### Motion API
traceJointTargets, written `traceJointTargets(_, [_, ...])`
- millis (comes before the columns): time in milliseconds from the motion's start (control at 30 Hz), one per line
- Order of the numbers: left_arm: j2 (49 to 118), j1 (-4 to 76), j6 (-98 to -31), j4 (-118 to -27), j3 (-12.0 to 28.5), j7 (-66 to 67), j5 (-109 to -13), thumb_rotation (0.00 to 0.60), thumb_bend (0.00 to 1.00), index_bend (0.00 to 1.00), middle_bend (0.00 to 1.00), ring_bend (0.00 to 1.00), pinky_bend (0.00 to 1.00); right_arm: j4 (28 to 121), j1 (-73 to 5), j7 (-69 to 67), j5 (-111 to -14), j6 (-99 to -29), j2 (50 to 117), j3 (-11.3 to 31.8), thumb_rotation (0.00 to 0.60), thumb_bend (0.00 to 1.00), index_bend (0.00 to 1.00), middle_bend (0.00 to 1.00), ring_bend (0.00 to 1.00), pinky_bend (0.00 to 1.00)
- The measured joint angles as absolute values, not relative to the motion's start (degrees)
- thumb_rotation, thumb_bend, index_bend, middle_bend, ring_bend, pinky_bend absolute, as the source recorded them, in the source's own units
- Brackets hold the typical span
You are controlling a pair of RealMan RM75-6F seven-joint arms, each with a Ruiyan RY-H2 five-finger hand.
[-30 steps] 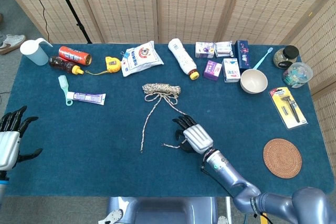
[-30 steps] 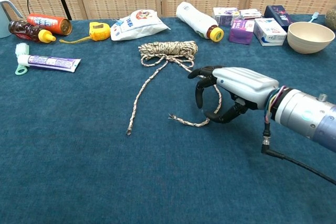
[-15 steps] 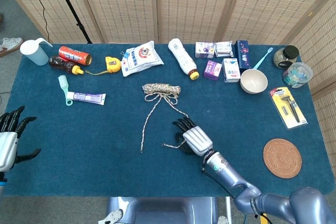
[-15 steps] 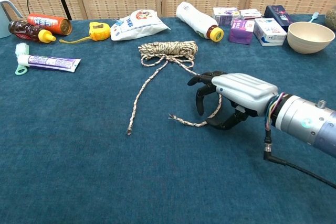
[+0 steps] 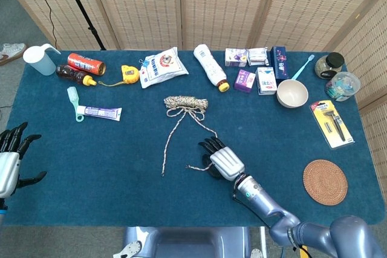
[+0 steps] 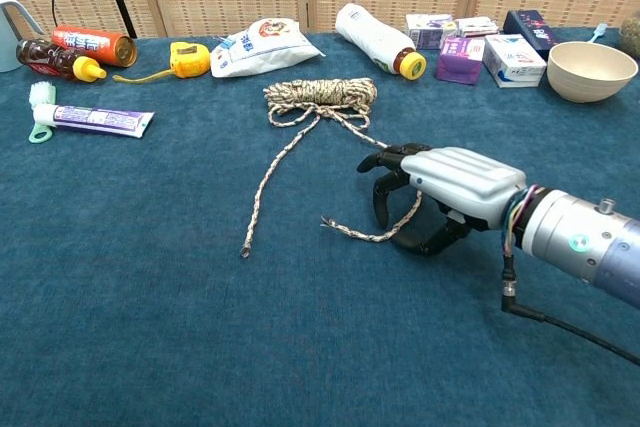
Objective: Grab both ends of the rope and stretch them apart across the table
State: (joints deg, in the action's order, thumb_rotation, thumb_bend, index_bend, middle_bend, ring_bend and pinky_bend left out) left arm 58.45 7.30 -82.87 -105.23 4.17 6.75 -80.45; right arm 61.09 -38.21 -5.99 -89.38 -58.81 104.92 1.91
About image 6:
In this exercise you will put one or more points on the yellow tape measure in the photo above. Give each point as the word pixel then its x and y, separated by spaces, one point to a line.
pixel 190 62

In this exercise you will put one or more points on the blue felt table mat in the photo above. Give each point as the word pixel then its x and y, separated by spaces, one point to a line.
pixel 150 297

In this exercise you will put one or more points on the red orange drink can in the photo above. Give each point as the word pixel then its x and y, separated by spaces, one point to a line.
pixel 90 44

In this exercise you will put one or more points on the light blue spoon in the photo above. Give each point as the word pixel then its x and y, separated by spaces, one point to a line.
pixel 599 32

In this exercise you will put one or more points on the white plastic pitcher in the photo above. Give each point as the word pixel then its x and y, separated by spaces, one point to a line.
pixel 7 47

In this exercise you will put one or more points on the dark blue box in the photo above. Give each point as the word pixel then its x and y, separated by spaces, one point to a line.
pixel 532 27

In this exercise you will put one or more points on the small purple box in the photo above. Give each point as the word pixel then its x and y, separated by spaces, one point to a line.
pixel 457 59

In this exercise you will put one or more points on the green white brush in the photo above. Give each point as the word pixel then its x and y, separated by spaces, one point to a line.
pixel 42 94

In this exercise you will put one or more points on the white salt bag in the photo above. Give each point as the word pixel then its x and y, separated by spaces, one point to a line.
pixel 260 49

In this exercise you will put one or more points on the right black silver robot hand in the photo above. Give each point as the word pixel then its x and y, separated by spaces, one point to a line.
pixel 465 172

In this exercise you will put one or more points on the white blue box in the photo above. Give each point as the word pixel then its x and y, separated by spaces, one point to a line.
pixel 515 59

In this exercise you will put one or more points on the beige bowl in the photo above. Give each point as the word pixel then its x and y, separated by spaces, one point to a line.
pixel 590 74

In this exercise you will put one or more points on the white purple toothpaste tube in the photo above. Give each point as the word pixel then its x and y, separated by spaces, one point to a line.
pixel 100 119

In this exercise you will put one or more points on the white purple carton box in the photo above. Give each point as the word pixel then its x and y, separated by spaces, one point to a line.
pixel 425 29

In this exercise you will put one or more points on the white bottle yellow cap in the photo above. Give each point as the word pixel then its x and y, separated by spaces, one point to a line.
pixel 370 34

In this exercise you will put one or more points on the white tissue packet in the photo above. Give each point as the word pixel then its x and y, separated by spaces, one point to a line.
pixel 477 27

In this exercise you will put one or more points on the brown tea bottle yellow cap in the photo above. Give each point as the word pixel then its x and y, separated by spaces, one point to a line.
pixel 50 59

